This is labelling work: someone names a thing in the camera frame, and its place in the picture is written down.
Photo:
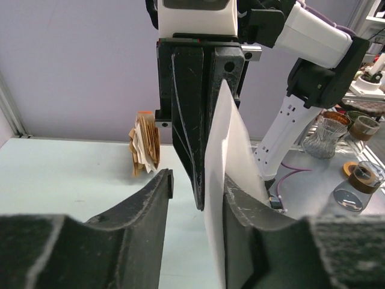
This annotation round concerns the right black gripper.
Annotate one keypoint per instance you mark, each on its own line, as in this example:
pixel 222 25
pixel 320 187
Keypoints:
pixel 191 68

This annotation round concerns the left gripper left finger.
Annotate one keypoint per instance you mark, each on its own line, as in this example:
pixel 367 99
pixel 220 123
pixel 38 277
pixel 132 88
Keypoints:
pixel 119 248

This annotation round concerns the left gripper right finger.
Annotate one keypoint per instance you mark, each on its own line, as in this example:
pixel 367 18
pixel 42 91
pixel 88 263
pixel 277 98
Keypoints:
pixel 266 249

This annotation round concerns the white paper coffee filter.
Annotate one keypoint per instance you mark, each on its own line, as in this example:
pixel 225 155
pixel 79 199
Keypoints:
pixel 228 152

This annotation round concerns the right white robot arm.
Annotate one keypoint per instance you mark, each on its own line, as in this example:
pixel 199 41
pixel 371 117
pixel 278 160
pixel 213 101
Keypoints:
pixel 329 55

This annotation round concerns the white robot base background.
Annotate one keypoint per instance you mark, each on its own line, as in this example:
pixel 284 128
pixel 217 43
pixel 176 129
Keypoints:
pixel 370 81

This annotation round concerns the orange filter holder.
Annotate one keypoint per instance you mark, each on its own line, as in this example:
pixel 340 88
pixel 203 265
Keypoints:
pixel 145 112

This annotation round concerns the stack of paper filters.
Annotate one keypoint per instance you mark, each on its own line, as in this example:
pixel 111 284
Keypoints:
pixel 145 145

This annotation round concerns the glass carafe with wooden collar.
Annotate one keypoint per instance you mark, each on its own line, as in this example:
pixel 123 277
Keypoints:
pixel 354 194

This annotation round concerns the ribbed clear glass carafe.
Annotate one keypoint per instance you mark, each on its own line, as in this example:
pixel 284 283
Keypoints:
pixel 331 126

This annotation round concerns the brown banded glass cup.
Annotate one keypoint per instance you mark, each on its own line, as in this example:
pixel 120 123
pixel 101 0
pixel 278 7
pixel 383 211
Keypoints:
pixel 362 127

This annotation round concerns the right aluminium frame post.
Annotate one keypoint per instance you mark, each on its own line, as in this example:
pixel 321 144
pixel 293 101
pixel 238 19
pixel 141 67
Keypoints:
pixel 11 112

